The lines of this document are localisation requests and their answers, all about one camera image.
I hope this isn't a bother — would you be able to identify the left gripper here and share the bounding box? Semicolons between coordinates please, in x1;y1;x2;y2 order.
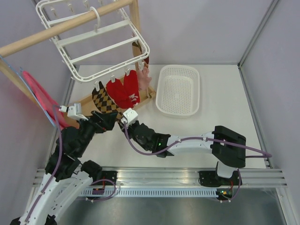
76;110;118;156

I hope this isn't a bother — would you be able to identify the brown argyle sock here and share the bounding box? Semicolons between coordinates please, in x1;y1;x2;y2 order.
92;81;122;119

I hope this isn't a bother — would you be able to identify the plain red sock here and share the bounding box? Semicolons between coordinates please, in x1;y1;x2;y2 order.
106;79;133;109

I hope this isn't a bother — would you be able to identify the red sock white print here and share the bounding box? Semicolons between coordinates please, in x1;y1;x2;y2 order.
123;70;140;106

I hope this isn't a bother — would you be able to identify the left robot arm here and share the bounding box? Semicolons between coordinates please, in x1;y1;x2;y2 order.
11;111;117;225

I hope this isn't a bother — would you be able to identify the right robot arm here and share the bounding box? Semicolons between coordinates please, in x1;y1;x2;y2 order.
118;119;246;185

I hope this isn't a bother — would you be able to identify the white clip sock hanger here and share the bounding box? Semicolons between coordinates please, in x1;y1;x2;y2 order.
45;0;135;76

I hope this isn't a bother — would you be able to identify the wooden drying rack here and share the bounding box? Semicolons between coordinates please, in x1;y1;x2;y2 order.
0;0;157;132

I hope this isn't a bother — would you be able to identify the pink sock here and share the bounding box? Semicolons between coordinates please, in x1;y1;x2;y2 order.
137;66;152;90

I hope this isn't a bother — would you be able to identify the pink cloth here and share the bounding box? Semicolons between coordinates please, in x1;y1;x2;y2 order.
22;71;69;128

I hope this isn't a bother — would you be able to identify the white perforated plastic basket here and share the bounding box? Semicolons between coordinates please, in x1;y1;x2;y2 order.
156;65;201;118

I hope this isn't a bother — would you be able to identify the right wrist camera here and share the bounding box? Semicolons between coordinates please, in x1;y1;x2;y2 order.
121;108;138;125

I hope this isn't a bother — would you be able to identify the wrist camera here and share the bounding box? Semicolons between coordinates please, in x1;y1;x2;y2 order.
121;108;138;125
58;103;89;121

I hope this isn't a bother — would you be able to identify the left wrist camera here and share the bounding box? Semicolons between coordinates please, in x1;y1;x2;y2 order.
58;103;89;121

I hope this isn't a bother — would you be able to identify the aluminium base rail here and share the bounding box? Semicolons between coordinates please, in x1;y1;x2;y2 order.
102;167;287;188

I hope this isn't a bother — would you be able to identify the white slotted cable duct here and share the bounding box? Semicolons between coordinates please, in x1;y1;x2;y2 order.
79;188;218;198

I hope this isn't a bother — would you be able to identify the brown sock behind post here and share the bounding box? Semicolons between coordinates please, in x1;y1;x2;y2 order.
132;41;150;65

